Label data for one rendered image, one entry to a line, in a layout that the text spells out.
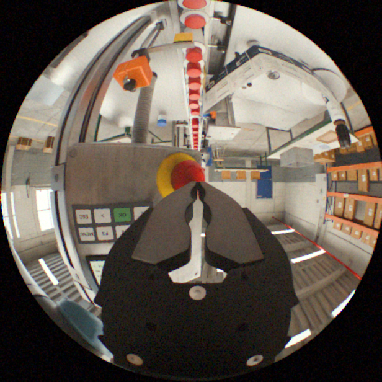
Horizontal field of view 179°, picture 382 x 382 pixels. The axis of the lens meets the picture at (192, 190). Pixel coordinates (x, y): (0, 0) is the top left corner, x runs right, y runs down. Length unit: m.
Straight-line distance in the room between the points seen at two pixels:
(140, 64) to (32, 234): 5.62
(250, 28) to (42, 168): 5.71
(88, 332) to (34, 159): 5.53
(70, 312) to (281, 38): 0.68
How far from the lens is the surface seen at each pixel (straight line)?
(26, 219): 5.54
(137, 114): 0.26
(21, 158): 5.53
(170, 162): 0.15
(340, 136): 0.64
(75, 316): 0.15
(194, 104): 0.44
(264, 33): 0.51
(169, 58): 0.61
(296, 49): 0.58
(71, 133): 0.16
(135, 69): 0.18
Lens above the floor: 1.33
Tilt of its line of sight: 2 degrees up
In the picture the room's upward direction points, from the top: 180 degrees clockwise
